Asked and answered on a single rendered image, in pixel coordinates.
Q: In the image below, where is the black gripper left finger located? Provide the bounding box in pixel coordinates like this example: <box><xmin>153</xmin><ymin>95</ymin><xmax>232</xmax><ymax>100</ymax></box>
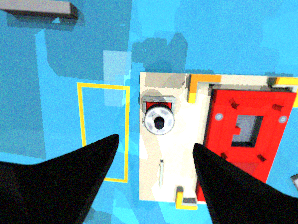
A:
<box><xmin>0</xmin><ymin>134</ymin><xmax>119</xmax><ymax>224</ymax></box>

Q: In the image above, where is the black rubber wheel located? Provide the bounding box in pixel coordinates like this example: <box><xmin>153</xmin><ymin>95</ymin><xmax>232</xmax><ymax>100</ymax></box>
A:
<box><xmin>144</xmin><ymin>103</ymin><xmax>175</xmax><ymax>135</ymax></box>

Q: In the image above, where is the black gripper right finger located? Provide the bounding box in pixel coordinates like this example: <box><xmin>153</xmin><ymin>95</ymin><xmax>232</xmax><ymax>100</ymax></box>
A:
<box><xmin>192</xmin><ymin>143</ymin><xmax>298</xmax><ymax>224</ymax></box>

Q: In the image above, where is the yellow rectangular outline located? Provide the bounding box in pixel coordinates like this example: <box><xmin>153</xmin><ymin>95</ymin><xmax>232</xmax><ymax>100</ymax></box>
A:
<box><xmin>77</xmin><ymin>82</ymin><xmax>130</xmax><ymax>183</ymax></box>

